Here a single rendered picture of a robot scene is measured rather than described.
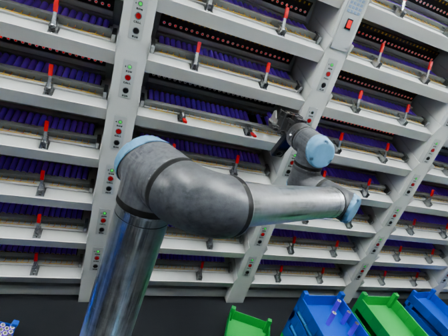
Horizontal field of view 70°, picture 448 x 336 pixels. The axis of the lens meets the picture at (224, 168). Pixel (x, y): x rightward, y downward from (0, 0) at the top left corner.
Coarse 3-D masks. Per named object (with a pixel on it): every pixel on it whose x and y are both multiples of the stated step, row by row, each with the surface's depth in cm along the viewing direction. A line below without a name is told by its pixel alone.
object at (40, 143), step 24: (0, 120) 107; (24, 120) 112; (48, 120) 115; (72, 120) 120; (96, 120) 124; (0, 144) 104; (24, 144) 107; (48, 144) 110; (72, 144) 114; (96, 144) 115
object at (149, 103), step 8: (144, 104) 114; (152, 104) 115; (160, 104) 115; (168, 104) 117; (192, 112) 119; (200, 112) 121; (216, 120) 124; (224, 120) 124; (232, 120) 125; (240, 120) 127; (256, 128) 129; (264, 128) 130
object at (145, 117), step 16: (160, 80) 123; (144, 96) 114; (224, 96) 132; (144, 112) 113; (160, 112) 116; (160, 128) 116; (176, 128) 117; (192, 128) 118; (208, 128) 120; (224, 128) 123; (240, 128) 127; (240, 144) 127; (256, 144) 128; (272, 144) 129
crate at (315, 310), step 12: (300, 300) 129; (312, 300) 132; (324, 300) 134; (336, 300) 135; (300, 312) 128; (312, 312) 130; (324, 312) 132; (336, 312) 134; (312, 324) 120; (324, 324) 125; (336, 324) 127; (348, 324) 129; (360, 324) 124
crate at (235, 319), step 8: (232, 312) 152; (232, 320) 155; (240, 320) 155; (248, 320) 155; (256, 320) 154; (232, 328) 151; (240, 328) 152; (248, 328) 153; (256, 328) 155; (264, 328) 153
